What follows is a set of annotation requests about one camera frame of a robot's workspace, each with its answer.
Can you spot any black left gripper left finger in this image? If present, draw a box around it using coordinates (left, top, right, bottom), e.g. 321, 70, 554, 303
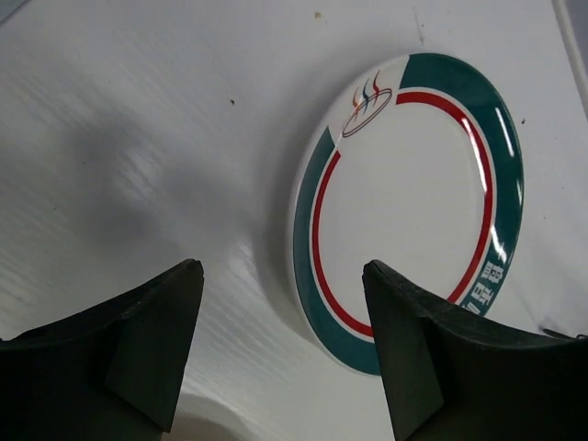
1, 259, 204, 440

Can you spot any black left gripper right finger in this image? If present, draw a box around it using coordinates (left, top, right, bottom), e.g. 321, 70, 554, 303
362, 260, 587, 440

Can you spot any white plate teal red rim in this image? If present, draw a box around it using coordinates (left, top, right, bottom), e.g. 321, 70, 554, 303
287, 52, 525, 376

